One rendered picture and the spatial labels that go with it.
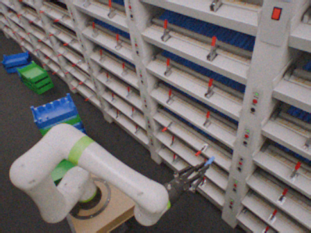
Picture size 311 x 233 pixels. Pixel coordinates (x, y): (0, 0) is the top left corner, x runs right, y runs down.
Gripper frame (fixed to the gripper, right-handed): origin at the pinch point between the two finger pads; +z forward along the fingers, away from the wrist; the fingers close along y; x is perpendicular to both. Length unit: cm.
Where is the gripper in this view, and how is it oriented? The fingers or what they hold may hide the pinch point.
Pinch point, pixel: (202, 168)
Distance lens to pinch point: 125.9
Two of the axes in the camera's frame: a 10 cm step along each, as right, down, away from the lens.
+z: 7.5, -3.9, 5.4
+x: -0.3, 7.9, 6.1
